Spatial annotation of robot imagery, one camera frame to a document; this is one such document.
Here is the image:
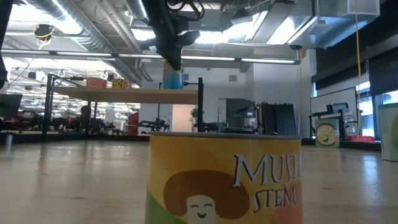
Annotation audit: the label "long ceiling light strip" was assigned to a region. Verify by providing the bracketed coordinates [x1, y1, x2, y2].
[0, 49, 301, 65]

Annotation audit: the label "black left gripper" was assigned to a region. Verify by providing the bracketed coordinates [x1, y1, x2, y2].
[146, 12, 201, 71]

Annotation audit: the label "black yellow cord reel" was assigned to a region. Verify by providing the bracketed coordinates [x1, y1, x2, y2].
[33, 24, 56, 42]

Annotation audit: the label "black folding panels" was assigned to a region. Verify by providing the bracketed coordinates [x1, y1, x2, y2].
[258, 101, 299, 136]

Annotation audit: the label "yellow mushroom can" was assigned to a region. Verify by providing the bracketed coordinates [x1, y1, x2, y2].
[145, 132, 304, 224]

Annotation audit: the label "dark computer monitor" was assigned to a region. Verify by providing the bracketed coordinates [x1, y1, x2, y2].
[0, 93, 24, 119]

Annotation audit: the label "large rectangular silver duct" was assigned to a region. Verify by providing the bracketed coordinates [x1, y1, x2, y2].
[226, 0, 381, 50]

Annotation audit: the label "tall yellow blue gradient can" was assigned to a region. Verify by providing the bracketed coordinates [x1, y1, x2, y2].
[163, 61, 184, 90]

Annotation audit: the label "pink green teal can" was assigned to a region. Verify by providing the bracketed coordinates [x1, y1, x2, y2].
[314, 118, 340, 148]

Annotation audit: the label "grey metal post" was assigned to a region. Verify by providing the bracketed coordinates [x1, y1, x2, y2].
[4, 133, 14, 154]

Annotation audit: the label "whiteboard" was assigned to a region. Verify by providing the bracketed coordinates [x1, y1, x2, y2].
[310, 86, 359, 138]

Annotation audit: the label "red cabinet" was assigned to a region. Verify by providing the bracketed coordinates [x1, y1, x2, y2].
[126, 111, 140, 136]

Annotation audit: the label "potted green plant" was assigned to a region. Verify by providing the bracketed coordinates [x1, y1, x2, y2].
[188, 108, 205, 134]

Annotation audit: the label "red bin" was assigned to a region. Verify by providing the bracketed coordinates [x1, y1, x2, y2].
[347, 134, 376, 143]

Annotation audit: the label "wooden shelf with black frame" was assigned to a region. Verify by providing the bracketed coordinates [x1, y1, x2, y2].
[42, 73, 205, 143]

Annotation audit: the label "yellow bean-pattern can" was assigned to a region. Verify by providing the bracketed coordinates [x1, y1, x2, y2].
[111, 78, 132, 90]

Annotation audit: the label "black equipment cart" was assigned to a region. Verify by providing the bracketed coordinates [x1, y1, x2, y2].
[310, 101, 364, 140]

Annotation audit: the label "dark wall monitor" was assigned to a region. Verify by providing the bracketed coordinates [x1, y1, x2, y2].
[225, 98, 257, 119]

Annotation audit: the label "orange white can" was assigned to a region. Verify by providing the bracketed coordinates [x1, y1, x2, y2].
[86, 77, 108, 89]

